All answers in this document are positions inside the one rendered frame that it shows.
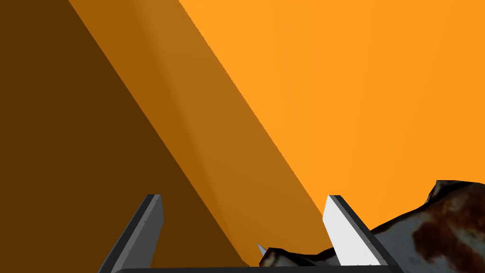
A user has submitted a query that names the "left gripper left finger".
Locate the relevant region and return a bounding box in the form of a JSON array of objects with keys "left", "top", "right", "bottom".
[{"left": 98, "top": 193, "right": 165, "bottom": 273}]

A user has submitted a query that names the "grey and brown mottled object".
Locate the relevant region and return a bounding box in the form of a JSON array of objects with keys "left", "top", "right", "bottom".
[{"left": 257, "top": 180, "right": 485, "bottom": 273}]

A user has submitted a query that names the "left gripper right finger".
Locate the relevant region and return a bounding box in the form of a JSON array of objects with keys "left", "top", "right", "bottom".
[{"left": 322, "top": 195, "right": 399, "bottom": 268}]

